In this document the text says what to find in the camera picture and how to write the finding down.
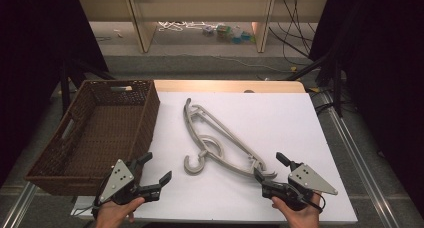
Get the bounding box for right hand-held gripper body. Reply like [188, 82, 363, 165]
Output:
[275, 162, 339, 212]

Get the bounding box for white table mat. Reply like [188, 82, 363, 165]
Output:
[70, 91, 358, 226]

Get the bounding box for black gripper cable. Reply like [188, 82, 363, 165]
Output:
[298, 187, 327, 213]

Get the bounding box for grey plastic clothes hanger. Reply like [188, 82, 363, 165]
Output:
[185, 102, 268, 172]
[183, 97, 278, 181]

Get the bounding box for dark curtain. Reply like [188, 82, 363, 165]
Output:
[309, 0, 424, 217]
[0, 0, 110, 186]

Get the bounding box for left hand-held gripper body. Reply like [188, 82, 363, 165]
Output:
[97, 158, 148, 206]

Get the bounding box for beige wooden shelf unit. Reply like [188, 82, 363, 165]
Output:
[77, 0, 330, 54]

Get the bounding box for brown wicker basket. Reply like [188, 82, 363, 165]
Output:
[24, 79, 161, 197]

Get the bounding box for black hanging cables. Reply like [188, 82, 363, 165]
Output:
[267, 0, 318, 60]

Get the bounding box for black metal stand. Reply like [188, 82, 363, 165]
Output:
[59, 58, 117, 116]
[285, 53, 345, 118]

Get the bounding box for colourful small floor clutter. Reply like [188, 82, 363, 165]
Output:
[201, 22, 257, 45]

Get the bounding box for thin pale floor cable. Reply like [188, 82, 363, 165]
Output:
[152, 49, 298, 74]

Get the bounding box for metal floor rail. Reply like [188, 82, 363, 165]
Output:
[0, 182, 38, 228]
[319, 90, 403, 228]

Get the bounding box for white cables on floor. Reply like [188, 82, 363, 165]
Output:
[157, 20, 216, 33]

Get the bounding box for person's left hand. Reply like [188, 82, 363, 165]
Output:
[94, 196, 146, 228]

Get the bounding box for person's right hand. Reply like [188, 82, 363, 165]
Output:
[271, 193, 323, 228]

